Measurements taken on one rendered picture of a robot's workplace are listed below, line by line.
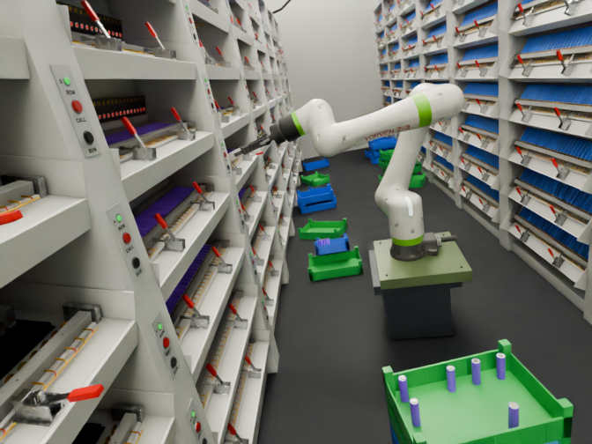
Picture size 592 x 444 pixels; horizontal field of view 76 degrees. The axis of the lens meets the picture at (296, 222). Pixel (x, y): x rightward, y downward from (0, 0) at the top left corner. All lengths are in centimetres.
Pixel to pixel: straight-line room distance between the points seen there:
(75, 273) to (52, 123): 22
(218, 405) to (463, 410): 56
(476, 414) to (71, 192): 87
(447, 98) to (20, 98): 119
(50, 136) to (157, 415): 48
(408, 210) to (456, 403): 71
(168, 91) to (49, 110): 71
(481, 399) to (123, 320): 76
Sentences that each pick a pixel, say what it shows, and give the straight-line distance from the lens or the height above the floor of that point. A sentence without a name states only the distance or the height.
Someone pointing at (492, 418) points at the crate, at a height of 32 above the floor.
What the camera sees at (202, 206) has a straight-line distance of 109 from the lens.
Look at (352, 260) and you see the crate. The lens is 229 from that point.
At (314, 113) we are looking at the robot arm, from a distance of 138.
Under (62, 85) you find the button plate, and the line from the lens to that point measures 61.
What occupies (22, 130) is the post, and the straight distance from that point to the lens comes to 61.
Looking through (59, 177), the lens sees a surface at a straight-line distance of 60.
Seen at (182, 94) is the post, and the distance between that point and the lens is 125.
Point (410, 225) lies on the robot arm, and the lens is 147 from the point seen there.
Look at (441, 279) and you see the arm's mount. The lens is 146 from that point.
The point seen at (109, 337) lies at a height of 76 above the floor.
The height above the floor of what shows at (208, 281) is 58.
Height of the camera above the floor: 104
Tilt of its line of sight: 20 degrees down
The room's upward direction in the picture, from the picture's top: 12 degrees counter-clockwise
